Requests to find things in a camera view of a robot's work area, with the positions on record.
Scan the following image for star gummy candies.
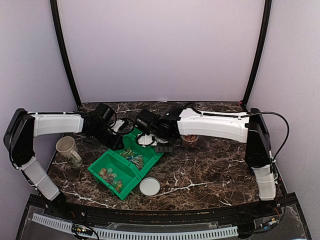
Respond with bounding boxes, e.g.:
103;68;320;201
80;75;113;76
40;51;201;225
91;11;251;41
98;168;123;193

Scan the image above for scooped star gummies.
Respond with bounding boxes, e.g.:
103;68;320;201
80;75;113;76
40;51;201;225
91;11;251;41
182;135;198;148

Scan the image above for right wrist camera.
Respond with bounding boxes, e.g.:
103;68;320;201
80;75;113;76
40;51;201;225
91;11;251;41
134;109;161;147

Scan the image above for white jar lid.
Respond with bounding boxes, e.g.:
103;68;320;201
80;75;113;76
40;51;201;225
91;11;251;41
139;177;161;197

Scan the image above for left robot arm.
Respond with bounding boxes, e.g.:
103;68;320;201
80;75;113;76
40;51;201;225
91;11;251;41
3;103;129;218

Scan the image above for clear plastic jar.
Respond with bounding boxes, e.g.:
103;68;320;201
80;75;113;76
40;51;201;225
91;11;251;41
181;134;200;150

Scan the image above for green three-compartment bin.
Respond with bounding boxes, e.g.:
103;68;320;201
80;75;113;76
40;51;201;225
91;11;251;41
88;129;163;201

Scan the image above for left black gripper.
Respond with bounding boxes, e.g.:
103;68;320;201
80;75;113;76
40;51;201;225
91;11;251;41
89;124;125;150

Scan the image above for wrapped colourful candies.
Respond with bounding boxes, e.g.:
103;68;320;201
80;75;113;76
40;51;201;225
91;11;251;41
119;148;144;170

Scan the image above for left black frame post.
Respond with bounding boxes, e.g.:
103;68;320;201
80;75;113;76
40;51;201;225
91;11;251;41
49;0;82;107

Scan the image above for black frame post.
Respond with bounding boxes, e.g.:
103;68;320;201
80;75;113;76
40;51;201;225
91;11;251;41
240;0;272;109
49;0;82;107

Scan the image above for beige ceramic mug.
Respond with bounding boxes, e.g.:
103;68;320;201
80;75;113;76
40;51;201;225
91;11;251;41
55;136;83;169

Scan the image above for right black frame post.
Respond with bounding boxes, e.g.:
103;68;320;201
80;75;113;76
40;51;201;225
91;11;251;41
240;0;272;109

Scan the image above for white slotted cable duct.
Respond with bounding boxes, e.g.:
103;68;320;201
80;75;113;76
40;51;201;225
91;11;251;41
31;213;239;240

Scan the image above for black front rail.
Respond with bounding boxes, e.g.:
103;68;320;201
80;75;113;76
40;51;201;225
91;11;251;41
44;189;298;227

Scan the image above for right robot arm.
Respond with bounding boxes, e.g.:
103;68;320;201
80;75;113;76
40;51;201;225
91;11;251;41
154;107;290;217

